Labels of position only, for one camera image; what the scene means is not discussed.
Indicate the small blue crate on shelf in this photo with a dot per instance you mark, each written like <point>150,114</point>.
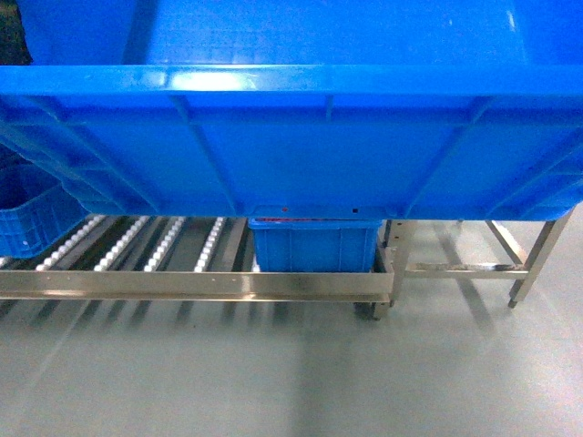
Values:
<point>314,245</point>

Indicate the large blue plastic crate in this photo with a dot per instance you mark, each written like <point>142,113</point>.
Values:
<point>304,109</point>

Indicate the blue crate left of shelf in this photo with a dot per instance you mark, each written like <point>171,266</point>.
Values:
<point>36,211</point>

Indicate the steel table frame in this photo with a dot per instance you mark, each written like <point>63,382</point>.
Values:
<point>468,251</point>

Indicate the steel roller conveyor shelf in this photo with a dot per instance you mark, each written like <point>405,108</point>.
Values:
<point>178,259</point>

